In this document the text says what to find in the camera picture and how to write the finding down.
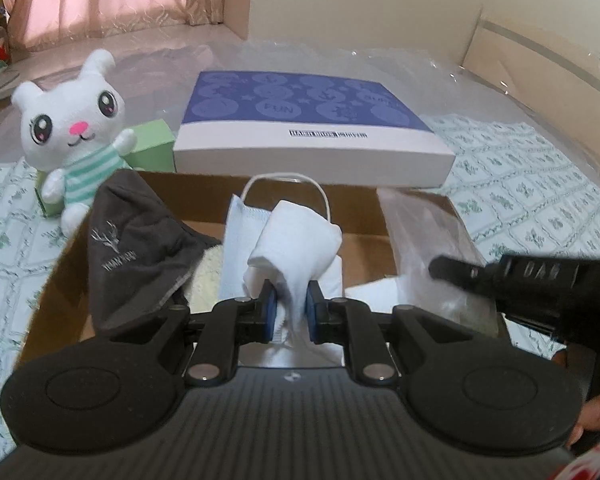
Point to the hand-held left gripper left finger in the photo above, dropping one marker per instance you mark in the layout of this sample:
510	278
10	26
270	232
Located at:
268	310

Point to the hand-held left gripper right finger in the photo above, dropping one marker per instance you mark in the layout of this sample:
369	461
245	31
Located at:
311	312

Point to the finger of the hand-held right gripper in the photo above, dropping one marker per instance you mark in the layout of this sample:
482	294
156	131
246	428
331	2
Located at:
460	272

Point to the white towel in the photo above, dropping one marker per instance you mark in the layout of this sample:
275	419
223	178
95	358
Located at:
375	292

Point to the white sock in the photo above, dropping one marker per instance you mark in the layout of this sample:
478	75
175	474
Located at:
295	240

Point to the white face mask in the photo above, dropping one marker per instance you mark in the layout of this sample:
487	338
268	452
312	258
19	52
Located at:
237	240

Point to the grey fabric cap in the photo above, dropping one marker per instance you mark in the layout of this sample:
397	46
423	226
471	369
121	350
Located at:
130	240

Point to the brown cardboard box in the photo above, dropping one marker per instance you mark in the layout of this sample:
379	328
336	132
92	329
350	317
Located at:
55	295

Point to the clear plastic bag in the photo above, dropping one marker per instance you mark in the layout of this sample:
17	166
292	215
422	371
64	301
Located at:
420	230

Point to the yellow towel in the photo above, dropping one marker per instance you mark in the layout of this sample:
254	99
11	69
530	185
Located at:
205	280

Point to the purple and white flat box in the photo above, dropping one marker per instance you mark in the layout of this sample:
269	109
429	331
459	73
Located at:
305	155

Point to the small green box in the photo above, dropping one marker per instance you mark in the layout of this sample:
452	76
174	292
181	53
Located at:
152	145

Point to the clear plastic sheet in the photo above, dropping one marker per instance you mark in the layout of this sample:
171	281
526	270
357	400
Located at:
405	65

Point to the beige headboard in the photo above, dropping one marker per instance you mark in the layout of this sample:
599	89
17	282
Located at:
530	55

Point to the white plush bunny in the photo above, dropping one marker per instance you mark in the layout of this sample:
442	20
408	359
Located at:
70	120

